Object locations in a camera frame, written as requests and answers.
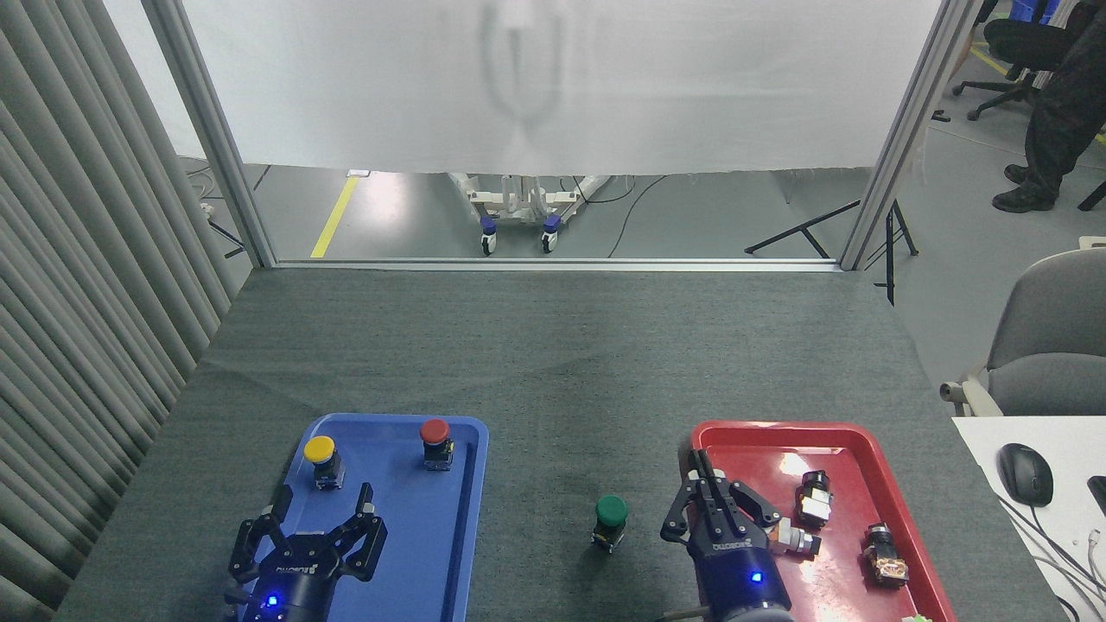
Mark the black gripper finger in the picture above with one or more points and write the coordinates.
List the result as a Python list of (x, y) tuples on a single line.
[(721, 510), (698, 471), (366, 501), (282, 501)]

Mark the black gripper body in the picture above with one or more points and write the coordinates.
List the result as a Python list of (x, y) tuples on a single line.
[(294, 596), (739, 583)]

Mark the green push button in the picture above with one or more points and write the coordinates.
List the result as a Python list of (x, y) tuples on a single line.
[(612, 510)]

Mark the yellow push button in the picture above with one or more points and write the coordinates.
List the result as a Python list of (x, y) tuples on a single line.
[(319, 449)]

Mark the red push button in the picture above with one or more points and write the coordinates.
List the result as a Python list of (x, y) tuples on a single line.
[(434, 430)]

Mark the blue plastic tray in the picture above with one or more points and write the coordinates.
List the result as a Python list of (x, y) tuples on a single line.
[(441, 536)]

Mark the red plastic tray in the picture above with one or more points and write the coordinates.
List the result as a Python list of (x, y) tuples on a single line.
[(847, 553)]

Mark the black tripod stand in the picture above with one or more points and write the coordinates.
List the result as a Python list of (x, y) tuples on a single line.
[(808, 226)]

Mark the yellow floor tape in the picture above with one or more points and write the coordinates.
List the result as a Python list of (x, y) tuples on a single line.
[(333, 220)]

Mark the grey pleated curtain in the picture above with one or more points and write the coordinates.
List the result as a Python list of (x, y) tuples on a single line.
[(78, 302)]

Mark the black computer mouse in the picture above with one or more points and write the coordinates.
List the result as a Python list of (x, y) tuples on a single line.
[(1025, 473)]

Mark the white stand on wheels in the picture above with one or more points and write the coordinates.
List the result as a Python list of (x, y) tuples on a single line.
[(518, 203)]

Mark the white desk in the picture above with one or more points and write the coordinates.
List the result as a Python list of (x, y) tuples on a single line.
[(1071, 449)]

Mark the grey upholstered chair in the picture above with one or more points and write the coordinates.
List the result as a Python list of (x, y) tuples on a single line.
[(1050, 337)]

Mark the black device on desk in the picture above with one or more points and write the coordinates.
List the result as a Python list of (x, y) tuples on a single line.
[(1099, 494)]

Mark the white hanging sheet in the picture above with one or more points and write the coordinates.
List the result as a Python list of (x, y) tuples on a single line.
[(562, 86)]

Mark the standing person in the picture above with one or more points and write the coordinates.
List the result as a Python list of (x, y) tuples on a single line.
[(1063, 112)]

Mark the black office chair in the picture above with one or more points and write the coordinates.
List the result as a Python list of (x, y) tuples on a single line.
[(1024, 43)]

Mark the silver and white switch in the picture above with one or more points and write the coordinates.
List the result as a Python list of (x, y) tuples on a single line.
[(795, 540)]

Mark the black and white switch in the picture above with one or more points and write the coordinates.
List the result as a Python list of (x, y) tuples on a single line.
[(814, 501)]

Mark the black switch with copper contacts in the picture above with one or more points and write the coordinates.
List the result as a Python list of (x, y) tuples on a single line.
[(886, 557)]

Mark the silver frame rail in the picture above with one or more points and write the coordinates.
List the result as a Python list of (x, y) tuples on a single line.
[(553, 264)]

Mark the silver frame post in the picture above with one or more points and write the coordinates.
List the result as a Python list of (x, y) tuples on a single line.
[(907, 130), (212, 130)]

